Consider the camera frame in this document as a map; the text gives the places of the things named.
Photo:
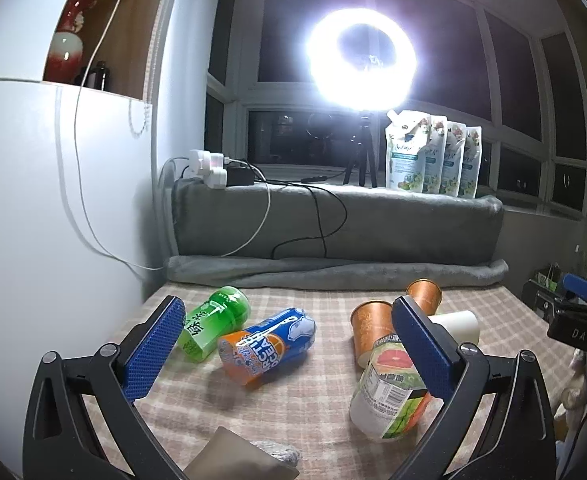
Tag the small orange paper cup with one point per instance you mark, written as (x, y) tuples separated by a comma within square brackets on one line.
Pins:
[(423, 295)]

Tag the large orange paper cup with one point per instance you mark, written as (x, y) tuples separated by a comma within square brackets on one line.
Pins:
[(371, 327)]

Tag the grey knitted cloth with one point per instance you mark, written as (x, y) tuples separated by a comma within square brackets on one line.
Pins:
[(278, 451)]

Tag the small green bag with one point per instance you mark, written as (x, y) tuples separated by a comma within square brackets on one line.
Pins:
[(548, 280)]

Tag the grey pouch at bottom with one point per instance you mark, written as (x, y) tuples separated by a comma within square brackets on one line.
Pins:
[(223, 455)]

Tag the green plastic bottle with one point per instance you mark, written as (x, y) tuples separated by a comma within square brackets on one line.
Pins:
[(216, 317)]

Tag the clear bottle with fruit label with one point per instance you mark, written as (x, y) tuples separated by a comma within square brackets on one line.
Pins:
[(386, 400)]

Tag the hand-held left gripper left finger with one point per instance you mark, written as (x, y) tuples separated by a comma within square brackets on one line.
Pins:
[(153, 350)]

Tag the black tripod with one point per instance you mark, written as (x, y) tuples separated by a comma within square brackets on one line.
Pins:
[(362, 150)]

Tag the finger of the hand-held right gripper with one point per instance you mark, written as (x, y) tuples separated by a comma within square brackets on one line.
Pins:
[(581, 287)]

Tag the pale plush toy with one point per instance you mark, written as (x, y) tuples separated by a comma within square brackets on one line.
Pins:
[(573, 395)]

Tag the white paper cup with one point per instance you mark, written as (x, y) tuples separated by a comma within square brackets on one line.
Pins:
[(456, 325)]

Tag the grey blanket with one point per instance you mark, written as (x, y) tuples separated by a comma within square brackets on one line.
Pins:
[(398, 230)]

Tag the red and white vase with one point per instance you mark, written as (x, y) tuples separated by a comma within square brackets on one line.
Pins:
[(68, 45)]

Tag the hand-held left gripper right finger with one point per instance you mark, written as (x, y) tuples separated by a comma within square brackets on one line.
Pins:
[(426, 350)]

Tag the white refill pouch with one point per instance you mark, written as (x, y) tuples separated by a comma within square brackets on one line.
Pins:
[(472, 170), (437, 160), (406, 155), (454, 165)]

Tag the black power adapter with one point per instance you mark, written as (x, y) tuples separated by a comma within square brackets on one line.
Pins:
[(241, 175)]

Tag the wooden shelf niche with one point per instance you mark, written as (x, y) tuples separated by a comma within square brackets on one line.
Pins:
[(133, 35)]

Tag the window frame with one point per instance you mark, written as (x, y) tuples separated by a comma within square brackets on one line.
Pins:
[(241, 60)]

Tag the blue and orange drink can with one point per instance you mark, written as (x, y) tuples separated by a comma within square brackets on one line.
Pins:
[(266, 345)]

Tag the checked table cloth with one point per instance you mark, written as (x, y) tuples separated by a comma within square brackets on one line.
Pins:
[(298, 410)]

